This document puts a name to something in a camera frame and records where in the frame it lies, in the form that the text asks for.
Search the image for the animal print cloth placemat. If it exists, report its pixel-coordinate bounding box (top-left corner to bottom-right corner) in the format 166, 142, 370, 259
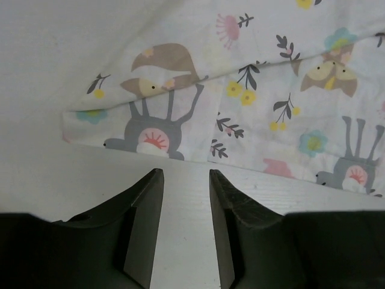
62, 1, 384, 197

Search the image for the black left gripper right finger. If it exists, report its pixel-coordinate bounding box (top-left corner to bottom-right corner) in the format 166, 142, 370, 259
209, 170, 384, 288

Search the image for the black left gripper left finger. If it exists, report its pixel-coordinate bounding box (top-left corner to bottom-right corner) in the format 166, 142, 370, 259
1, 169, 164, 288

